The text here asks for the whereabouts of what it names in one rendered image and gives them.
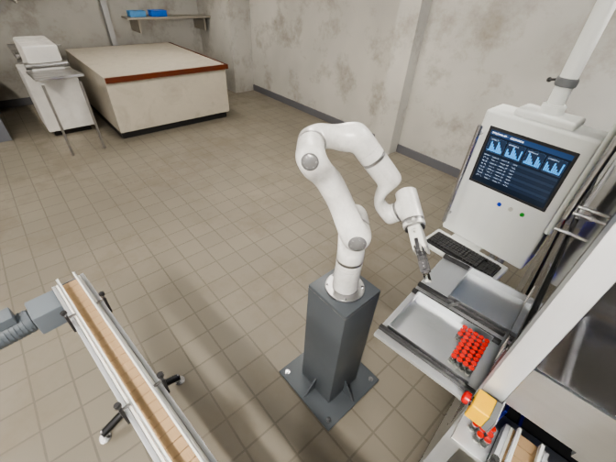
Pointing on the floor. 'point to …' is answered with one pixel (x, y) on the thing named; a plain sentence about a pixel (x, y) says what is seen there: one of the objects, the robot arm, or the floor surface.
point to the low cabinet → (151, 86)
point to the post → (545, 328)
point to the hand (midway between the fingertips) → (424, 267)
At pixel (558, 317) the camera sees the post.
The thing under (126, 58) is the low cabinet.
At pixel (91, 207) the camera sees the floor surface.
